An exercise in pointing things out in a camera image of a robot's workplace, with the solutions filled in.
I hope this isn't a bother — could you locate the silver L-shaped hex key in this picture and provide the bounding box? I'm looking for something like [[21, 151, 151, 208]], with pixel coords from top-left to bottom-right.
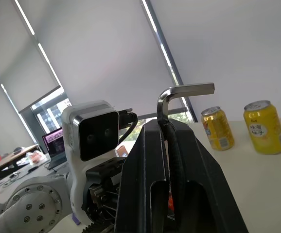
[[157, 83, 215, 127]]

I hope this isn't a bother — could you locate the yellow drink can blue label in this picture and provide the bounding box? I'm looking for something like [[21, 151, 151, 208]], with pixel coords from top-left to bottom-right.
[[201, 106, 235, 151]]

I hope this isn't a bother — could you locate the wooden office desk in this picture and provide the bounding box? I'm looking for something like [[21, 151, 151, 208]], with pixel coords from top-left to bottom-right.
[[0, 143, 40, 182]]

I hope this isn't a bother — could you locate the open black laptop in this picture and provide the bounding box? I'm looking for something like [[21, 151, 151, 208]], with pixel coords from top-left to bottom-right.
[[42, 128, 69, 171]]

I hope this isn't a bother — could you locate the yellow drink can white label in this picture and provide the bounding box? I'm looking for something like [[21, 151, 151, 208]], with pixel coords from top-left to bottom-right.
[[243, 100, 281, 155]]

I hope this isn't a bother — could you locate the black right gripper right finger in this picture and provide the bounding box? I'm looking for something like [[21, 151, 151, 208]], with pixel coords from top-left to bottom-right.
[[163, 119, 249, 233]]

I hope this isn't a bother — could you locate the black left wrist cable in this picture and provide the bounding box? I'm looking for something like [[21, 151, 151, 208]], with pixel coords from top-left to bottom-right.
[[118, 108, 139, 147]]

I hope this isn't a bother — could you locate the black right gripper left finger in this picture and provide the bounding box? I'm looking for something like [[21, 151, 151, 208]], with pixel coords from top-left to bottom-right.
[[113, 117, 168, 233]]

